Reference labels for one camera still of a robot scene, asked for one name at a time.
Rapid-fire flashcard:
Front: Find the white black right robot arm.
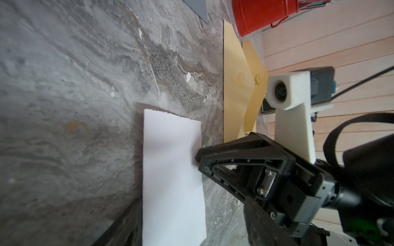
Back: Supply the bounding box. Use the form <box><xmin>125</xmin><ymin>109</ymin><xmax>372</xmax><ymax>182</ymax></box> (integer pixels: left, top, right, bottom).
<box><xmin>196</xmin><ymin>113</ymin><xmax>394</xmax><ymax>246</ymax></box>

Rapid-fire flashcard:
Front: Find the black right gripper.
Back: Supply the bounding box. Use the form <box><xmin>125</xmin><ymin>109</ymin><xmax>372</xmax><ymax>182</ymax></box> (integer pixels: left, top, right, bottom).
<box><xmin>196</xmin><ymin>133</ymin><xmax>339</xmax><ymax>238</ymax></box>

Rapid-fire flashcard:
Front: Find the red pencil cup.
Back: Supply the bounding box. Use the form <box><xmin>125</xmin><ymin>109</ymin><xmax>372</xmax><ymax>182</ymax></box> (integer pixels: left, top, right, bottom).
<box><xmin>232</xmin><ymin>0</ymin><xmax>299</xmax><ymax>37</ymax></box>

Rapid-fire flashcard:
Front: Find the bunch of pencils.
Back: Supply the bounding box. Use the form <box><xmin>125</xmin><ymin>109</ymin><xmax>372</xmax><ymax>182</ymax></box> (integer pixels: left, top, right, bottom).
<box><xmin>298</xmin><ymin>0</ymin><xmax>331</xmax><ymax>10</ymax></box>

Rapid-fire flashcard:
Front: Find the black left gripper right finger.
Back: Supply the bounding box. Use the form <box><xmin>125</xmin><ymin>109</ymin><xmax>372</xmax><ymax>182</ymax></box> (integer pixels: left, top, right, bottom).
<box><xmin>244</xmin><ymin>198</ymin><xmax>302</xmax><ymax>246</ymax></box>

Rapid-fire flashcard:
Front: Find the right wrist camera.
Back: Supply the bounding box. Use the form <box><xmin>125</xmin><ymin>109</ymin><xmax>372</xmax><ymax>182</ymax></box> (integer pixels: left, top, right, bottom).
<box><xmin>266</xmin><ymin>67</ymin><xmax>336</xmax><ymax>164</ymax></box>

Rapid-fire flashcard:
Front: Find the yellow envelope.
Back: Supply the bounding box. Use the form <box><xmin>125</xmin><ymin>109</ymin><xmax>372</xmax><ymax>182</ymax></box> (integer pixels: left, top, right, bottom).
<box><xmin>238</xmin><ymin>40</ymin><xmax>269</xmax><ymax>138</ymax></box>
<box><xmin>224</xmin><ymin>21</ymin><xmax>254</xmax><ymax>142</ymax></box>

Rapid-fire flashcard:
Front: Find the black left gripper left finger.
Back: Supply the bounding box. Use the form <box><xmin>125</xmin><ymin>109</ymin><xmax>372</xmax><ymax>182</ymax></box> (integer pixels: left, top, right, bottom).
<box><xmin>92</xmin><ymin>199</ymin><xmax>143</xmax><ymax>246</ymax></box>

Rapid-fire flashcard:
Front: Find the grey paper envelope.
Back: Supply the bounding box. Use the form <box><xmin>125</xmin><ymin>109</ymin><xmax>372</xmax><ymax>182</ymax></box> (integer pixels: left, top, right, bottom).
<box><xmin>183</xmin><ymin>0</ymin><xmax>209</xmax><ymax>24</ymax></box>

